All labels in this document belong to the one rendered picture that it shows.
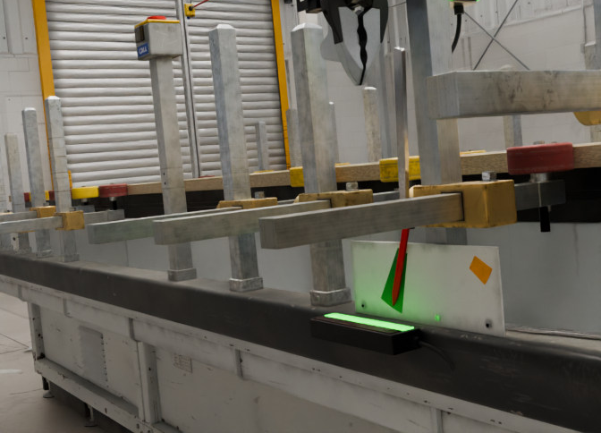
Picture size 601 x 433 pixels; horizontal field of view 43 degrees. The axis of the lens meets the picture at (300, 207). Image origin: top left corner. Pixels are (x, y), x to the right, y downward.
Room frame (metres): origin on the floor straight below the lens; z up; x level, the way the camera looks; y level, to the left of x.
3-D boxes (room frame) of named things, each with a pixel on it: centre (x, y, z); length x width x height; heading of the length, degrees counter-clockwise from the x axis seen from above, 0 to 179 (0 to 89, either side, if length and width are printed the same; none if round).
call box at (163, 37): (1.55, 0.25, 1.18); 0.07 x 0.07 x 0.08; 34
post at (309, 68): (1.13, -0.03, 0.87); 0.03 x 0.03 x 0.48; 34
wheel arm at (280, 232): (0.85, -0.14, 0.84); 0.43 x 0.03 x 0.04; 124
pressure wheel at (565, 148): (0.96, -0.31, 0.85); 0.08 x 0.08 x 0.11
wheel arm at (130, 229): (1.27, 0.14, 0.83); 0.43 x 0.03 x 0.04; 124
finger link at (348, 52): (0.92, -0.06, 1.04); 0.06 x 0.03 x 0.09; 34
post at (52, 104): (2.16, 0.67, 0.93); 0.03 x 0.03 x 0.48; 34
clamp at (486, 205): (0.90, -0.19, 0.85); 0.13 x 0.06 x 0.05; 34
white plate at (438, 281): (0.93, -0.14, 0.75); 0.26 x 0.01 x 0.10; 34
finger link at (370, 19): (0.94, -0.09, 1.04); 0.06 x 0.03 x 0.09; 34
